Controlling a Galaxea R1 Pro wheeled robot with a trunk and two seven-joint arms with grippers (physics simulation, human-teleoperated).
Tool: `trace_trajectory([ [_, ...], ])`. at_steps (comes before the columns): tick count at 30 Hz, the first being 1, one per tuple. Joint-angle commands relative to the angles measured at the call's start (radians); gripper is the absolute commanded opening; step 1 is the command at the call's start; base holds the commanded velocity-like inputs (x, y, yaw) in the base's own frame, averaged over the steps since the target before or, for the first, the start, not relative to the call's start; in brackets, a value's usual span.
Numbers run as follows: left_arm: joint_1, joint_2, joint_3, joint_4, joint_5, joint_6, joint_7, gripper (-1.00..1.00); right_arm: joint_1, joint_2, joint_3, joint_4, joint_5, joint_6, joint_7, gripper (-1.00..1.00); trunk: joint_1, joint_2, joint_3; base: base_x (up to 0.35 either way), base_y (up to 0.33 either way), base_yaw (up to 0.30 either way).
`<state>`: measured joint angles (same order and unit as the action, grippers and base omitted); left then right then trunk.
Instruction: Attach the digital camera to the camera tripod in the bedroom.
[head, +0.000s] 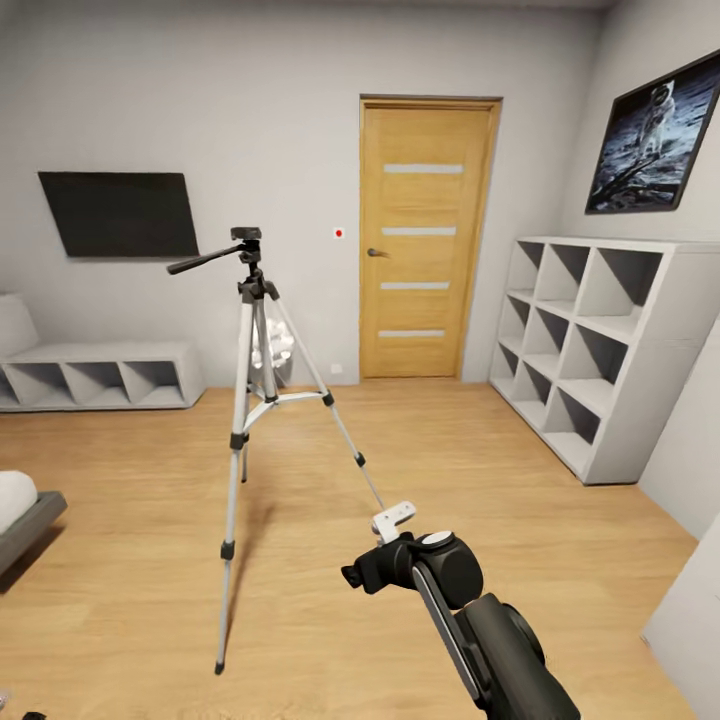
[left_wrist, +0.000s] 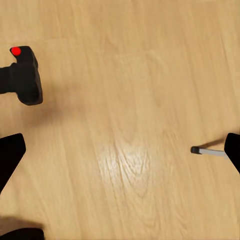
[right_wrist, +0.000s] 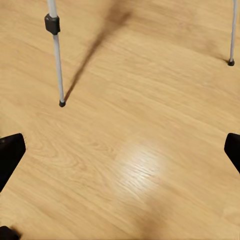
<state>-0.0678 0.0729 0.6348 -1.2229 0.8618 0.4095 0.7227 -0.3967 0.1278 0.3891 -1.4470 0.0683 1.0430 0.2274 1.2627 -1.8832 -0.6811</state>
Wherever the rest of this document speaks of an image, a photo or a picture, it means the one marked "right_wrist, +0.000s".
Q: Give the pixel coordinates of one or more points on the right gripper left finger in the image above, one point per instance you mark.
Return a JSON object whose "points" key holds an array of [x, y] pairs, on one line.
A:
{"points": [[12, 149]]}

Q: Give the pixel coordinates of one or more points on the camera tripod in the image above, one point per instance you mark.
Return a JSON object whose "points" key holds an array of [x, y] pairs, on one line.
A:
{"points": [[52, 23]]}

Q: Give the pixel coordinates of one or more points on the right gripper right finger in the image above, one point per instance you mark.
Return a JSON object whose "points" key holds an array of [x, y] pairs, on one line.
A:
{"points": [[232, 149]]}

